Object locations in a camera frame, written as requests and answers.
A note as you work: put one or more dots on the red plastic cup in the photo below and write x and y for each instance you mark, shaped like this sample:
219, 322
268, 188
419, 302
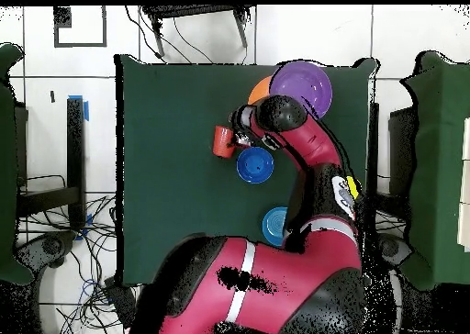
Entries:
222, 141

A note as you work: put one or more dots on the dark blue plastic bowl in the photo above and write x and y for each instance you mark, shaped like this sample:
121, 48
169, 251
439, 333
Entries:
255, 165

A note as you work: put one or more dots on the large yellow plastic bowl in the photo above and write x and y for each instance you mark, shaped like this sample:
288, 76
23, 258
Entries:
260, 90

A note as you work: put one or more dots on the purple plastic bowl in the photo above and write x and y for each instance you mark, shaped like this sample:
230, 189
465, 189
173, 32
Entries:
304, 86

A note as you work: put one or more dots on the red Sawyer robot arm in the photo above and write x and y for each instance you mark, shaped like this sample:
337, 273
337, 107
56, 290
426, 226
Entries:
293, 275

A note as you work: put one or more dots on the light blue plastic bowl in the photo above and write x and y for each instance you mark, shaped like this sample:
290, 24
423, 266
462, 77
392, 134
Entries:
274, 225

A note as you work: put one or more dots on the dark green tablecloth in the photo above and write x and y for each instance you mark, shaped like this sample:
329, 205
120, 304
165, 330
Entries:
165, 220

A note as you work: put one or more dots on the yellow plastic cup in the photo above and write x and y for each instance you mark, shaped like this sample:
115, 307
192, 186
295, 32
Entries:
353, 187

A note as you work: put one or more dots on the black metal stool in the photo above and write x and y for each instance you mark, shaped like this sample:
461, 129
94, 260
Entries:
191, 11

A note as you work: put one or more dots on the blue tape strip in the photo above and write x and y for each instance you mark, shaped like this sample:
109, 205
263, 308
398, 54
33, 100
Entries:
86, 112

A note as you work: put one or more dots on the black chair base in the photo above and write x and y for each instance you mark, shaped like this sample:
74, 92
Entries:
47, 246
393, 249

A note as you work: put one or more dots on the green cloth side table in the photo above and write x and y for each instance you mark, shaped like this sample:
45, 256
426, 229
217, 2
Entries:
440, 165
7, 165

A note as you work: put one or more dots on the black power strip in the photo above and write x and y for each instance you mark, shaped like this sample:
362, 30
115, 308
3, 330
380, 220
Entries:
119, 301

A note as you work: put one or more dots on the white boxes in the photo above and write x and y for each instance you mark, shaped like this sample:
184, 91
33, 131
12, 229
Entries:
465, 187

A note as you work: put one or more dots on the black table frame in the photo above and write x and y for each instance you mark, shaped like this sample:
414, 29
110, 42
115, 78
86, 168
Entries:
75, 158
373, 143

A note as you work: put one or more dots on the black square floor frame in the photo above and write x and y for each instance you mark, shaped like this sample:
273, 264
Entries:
62, 16

